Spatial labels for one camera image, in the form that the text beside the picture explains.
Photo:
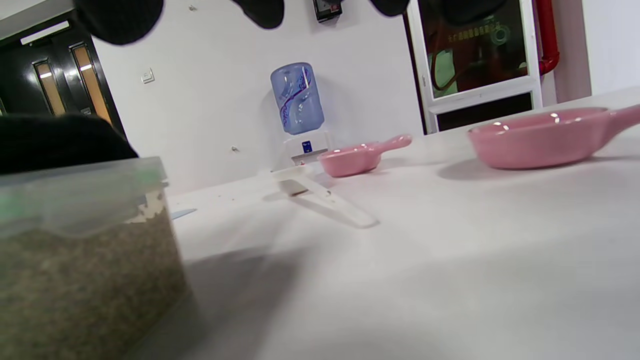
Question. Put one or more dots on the person's right hand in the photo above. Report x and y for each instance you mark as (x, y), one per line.
(117, 20)

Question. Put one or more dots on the person's left hand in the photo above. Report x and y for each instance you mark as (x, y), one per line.
(60, 140)

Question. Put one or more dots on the clear plastic food container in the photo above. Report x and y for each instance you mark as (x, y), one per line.
(155, 212)

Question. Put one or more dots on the light blue knife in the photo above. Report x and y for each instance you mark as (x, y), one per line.
(184, 213)

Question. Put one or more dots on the white sesame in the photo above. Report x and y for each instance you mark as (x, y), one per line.
(90, 290)

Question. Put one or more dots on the white plastic coffee spoon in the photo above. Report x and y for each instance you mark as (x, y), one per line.
(345, 210)

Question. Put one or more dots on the black double door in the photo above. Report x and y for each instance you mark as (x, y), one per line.
(65, 75)

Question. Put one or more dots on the blue water jug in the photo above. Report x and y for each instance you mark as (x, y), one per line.
(297, 100)

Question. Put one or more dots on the white water dispenser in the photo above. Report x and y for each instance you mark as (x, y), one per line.
(306, 146)

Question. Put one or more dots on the red pipe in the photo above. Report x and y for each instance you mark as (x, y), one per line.
(547, 30)

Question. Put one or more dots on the white light switch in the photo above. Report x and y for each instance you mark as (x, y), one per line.
(147, 76)

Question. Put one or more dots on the black wall device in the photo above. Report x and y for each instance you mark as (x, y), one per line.
(327, 10)

